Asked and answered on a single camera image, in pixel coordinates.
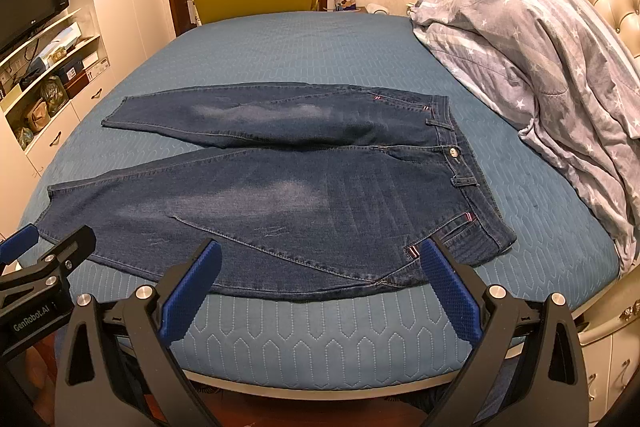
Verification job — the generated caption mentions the dark blue denim jeans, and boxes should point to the dark blue denim jeans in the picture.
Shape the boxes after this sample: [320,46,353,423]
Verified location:
[37,83,515,301]

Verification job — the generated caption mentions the cream bedside drawer cabinet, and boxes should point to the cream bedside drawer cabinet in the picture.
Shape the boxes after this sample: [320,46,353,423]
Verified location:
[575,268,639,426]

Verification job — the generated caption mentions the brown handbag on shelf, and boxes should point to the brown handbag on shelf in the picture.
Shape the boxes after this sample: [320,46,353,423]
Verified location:
[24,98,50,133]

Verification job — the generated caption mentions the teal quilted bed cover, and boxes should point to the teal quilted bed cover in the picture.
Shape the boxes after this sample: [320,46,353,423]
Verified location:
[23,12,618,390]

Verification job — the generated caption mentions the black flat television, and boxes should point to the black flat television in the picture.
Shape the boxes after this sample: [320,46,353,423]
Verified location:
[0,0,71,53]

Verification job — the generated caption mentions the cream wardrobe shelf unit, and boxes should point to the cream wardrobe shelf unit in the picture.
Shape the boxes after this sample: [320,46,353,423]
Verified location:
[1,0,176,237]

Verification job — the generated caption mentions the grey star-print duvet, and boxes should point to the grey star-print duvet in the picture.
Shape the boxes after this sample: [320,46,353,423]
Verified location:
[409,0,639,272]

